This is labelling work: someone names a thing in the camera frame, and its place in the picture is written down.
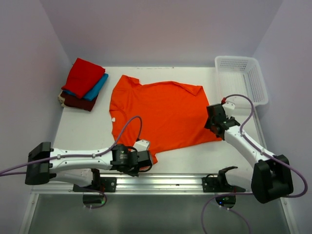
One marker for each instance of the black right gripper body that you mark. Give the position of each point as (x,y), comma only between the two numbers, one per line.
(208,125)

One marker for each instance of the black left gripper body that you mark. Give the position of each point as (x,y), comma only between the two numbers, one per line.
(134,170)

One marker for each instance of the orange t shirt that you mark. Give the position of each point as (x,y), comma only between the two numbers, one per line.
(169,114)

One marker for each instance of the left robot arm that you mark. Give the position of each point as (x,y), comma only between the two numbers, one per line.
(82,167)

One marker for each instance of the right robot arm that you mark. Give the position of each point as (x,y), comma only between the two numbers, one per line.
(271,179)

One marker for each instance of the white perforated plastic basket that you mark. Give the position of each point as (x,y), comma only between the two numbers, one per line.
(241,75)

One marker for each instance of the folded blue t shirt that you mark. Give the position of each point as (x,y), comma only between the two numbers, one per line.
(96,89)

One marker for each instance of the folded maroon t shirt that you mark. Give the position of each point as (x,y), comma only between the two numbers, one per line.
(74,102)

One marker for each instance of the folded beige t shirt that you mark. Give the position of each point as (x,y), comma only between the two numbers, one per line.
(61,98)

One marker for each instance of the folded red t shirt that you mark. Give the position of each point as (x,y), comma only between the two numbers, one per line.
(84,68)

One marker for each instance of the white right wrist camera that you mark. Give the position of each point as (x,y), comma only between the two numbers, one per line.
(228,107)

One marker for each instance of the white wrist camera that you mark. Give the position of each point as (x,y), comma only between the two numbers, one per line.
(142,145)
(228,107)

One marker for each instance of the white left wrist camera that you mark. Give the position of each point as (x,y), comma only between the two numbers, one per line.
(142,145)

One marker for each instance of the aluminium mounting rail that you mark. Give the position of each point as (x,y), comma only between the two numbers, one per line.
(168,184)

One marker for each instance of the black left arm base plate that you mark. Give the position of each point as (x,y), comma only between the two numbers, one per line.
(105,185)

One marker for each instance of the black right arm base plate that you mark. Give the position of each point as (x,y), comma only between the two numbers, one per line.
(218,183)

